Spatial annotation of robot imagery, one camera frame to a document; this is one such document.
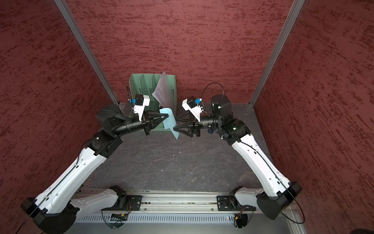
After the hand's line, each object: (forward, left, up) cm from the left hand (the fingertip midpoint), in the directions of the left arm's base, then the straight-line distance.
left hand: (166, 118), depth 57 cm
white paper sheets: (+37, +8, -19) cm, 42 cm away
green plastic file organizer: (+52, +26, -24) cm, 63 cm away
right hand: (-3, -4, -2) cm, 5 cm away
